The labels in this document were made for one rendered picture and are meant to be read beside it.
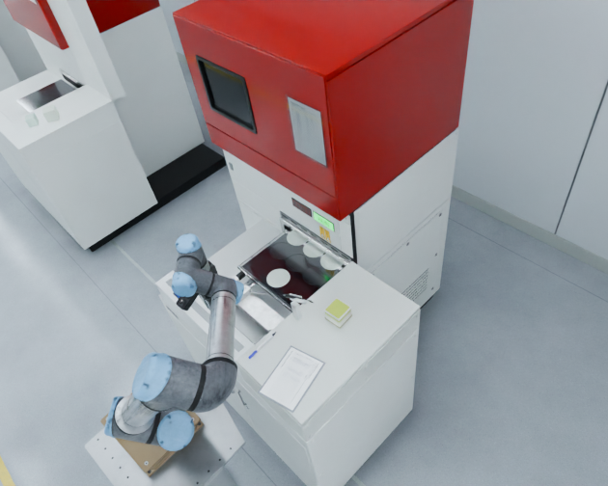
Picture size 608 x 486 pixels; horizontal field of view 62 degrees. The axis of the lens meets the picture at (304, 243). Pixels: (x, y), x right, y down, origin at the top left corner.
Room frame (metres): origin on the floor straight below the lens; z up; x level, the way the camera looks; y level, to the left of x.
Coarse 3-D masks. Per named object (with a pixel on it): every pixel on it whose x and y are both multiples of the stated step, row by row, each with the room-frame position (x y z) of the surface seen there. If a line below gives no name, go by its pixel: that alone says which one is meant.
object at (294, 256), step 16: (256, 256) 1.52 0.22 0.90; (272, 256) 1.51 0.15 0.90; (288, 256) 1.49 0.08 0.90; (304, 256) 1.47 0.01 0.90; (320, 256) 1.46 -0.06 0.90; (256, 272) 1.43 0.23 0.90; (304, 272) 1.39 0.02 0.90; (320, 272) 1.37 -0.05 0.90; (336, 272) 1.36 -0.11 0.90; (272, 288) 1.33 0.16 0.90; (288, 288) 1.32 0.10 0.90; (304, 288) 1.30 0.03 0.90; (288, 304) 1.24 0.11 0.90
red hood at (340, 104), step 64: (256, 0) 1.94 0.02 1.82; (320, 0) 1.84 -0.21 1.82; (384, 0) 1.75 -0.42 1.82; (448, 0) 1.67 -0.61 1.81; (192, 64) 1.93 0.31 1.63; (256, 64) 1.58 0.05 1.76; (320, 64) 1.40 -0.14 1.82; (384, 64) 1.47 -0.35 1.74; (448, 64) 1.69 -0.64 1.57; (256, 128) 1.65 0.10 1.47; (320, 128) 1.35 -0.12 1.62; (384, 128) 1.47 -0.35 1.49; (448, 128) 1.72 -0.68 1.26; (320, 192) 1.39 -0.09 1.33
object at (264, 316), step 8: (248, 296) 1.33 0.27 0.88; (256, 296) 1.32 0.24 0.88; (240, 304) 1.29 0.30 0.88; (248, 304) 1.29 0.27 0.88; (256, 304) 1.28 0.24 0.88; (264, 304) 1.27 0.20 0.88; (248, 312) 1.24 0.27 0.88; (256, 312) 1.24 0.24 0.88; (264, 312) 1.23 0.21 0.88; (272, 312) 1.22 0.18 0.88; (256, 320) 1.20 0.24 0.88; (264, 320) 1.19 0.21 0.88; (272, 320) 1.18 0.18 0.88; (264, 328) 1.16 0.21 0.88
